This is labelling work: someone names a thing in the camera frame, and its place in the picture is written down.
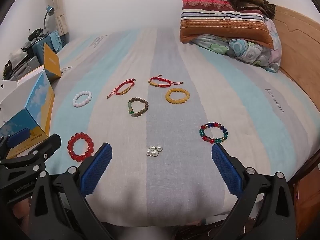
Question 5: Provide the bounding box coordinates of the dark bag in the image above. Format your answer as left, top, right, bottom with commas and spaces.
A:
28, 28, 50, 40

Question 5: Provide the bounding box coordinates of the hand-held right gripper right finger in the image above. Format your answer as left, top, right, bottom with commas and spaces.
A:
207, 144, 297, 240

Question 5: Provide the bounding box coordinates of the striped pillow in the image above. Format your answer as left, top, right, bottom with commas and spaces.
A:
180, 0, 274, 49

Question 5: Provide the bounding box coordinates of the brown wooden bead bracelet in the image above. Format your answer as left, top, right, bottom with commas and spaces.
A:
127, 97, 149, 117

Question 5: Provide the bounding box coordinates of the pearl bead cluster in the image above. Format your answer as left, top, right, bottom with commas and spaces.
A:
146, 145, 163, 157

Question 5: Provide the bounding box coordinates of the blue desk lamp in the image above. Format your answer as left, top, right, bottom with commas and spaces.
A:
43, 5, 55, 29

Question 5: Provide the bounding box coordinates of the blue and yellow cardboard box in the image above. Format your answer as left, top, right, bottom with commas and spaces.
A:
0, 42, 62, 159

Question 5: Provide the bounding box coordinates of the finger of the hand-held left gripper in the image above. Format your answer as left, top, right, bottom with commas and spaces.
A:
0, 134, 62, 178
0, 127, 30, 159

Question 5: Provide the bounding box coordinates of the multicolour glass bead bracelet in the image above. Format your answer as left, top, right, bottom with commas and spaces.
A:
199, 122, 229, 145

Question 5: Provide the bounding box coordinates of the red bead bracelet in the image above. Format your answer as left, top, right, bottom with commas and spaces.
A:
67, 132, 95, 161

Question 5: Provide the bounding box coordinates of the beige curtain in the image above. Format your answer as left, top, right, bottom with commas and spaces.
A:
49, 0, 69, 34

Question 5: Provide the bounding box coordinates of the person's left hand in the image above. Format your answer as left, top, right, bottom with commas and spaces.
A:
12, 197, 32, 228

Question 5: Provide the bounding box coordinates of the grey suitcase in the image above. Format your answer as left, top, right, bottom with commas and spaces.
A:
5, 56, 44, 80

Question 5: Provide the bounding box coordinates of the teal cloth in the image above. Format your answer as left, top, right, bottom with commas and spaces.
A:
50, 31, 62, 53

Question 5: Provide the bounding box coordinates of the white bead bracelet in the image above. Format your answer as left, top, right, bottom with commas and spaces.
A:
72, 91, 93, 108

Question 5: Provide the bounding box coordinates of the red cord bracelet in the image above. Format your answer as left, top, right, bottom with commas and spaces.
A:
107, 79, 135, 100
148, 74, 184, 88

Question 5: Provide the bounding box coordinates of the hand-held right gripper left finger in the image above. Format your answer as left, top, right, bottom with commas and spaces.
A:
29, 142, 113, 240

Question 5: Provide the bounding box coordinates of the wooden bed frame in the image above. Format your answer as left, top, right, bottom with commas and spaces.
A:
272, 5, 320, 230

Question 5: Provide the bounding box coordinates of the floral quilt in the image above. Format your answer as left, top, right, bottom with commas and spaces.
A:
191, 17, 282, 73

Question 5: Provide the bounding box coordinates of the yellow bead bracelet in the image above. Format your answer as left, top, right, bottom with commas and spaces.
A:
165, 87, 190, 103

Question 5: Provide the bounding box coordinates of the teal suitcase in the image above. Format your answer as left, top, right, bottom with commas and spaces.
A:
31, 31, 67, 65

